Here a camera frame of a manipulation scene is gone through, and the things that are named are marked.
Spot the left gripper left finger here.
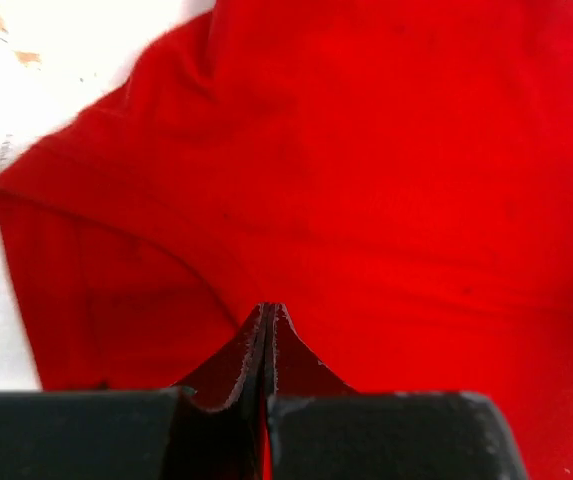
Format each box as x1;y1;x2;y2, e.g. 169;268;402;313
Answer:
0;304;270;479

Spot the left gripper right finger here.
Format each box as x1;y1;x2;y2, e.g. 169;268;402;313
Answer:
264;304;528;480

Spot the red t shirt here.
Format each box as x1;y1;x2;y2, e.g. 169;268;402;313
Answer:
0;1;573;479

